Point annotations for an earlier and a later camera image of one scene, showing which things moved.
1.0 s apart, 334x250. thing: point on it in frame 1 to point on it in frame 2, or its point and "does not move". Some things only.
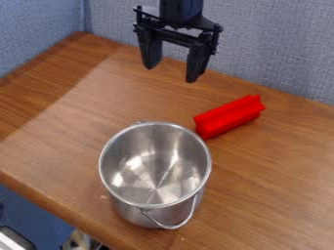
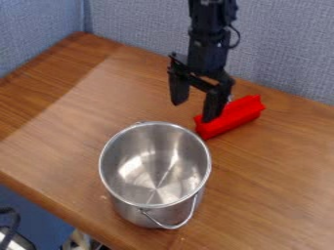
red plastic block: (228, 116) does not move
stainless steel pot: (156, 168) does not move
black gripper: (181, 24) to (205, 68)
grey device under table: (14, 240) does not move
